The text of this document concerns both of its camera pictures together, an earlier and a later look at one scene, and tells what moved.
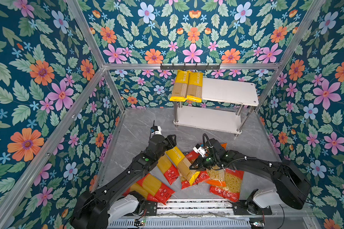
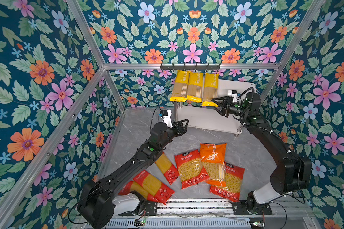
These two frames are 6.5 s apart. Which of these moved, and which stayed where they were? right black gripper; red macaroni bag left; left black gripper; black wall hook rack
Moved: left black gripper; right black gripper
Stayed: red macaroni bag left; black wall hook rack
